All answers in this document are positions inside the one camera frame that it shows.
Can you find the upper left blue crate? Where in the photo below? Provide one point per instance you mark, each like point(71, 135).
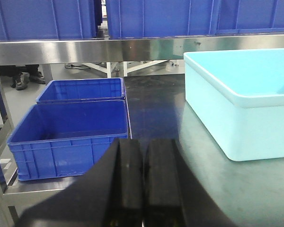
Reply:
point(49, 19)

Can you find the stainless steel shelf rail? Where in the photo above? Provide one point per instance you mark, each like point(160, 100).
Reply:
point(96, 50)

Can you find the near blue floor crate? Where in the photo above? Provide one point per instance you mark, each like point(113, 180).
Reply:
point(66, 139)

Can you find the upper middle blue crate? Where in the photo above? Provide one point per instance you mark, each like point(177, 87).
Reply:
point(161, 18)

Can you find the far blue floor crate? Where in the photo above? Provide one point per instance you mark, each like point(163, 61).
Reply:
point(82, 90)

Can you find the black shoe of person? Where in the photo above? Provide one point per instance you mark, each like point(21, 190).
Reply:
point(19, 81)

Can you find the upper right blue crate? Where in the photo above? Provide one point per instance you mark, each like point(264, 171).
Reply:
point(250, 16)

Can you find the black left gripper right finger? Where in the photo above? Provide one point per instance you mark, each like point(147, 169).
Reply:
point(173, 195)

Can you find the light blue plastic tub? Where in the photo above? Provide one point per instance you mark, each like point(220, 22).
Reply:
point(239, 97)

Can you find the blue floor crate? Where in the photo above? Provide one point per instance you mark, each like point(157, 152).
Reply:
point(82, 90)
point(66, 139)

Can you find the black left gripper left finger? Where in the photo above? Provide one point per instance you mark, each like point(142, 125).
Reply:
point(108, 195)

